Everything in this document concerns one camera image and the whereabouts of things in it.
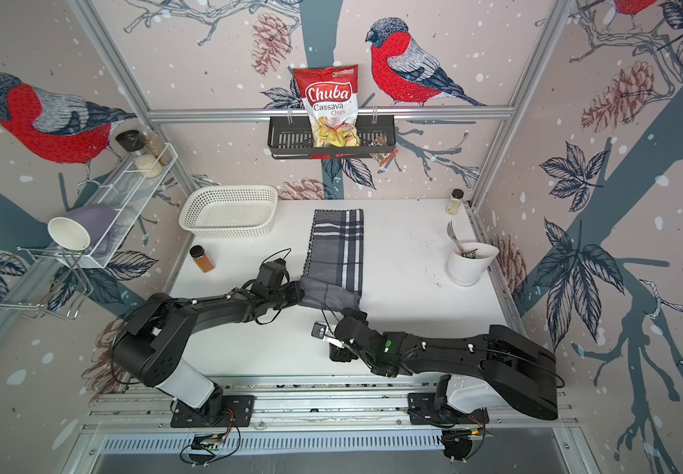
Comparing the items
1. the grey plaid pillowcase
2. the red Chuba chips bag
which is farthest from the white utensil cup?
the red Chuba chips bag

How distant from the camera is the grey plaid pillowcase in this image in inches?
36.7

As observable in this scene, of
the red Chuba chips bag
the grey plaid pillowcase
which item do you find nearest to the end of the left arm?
the grey plaid pillowcase

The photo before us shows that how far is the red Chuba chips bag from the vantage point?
0.81 m

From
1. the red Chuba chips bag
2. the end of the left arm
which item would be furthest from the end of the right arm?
the red Chuba chips bag

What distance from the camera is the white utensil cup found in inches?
36.3

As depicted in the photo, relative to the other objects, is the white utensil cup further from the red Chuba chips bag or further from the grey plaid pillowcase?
the red Chuba chips bag

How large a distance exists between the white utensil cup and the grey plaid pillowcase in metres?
0.31
